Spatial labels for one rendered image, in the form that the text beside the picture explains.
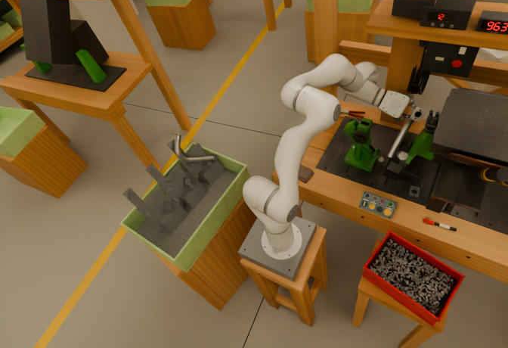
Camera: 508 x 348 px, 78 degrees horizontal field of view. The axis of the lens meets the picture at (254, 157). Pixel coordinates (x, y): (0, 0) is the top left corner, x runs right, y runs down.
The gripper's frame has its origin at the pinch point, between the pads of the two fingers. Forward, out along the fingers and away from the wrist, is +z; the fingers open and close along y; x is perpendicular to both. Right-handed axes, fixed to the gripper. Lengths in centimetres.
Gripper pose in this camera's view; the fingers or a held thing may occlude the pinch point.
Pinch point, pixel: (415, 113)
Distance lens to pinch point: 154.4
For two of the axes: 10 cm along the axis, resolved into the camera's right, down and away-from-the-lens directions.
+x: 3.5, -1.8, 9.2
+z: 8.6, 4.6, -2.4
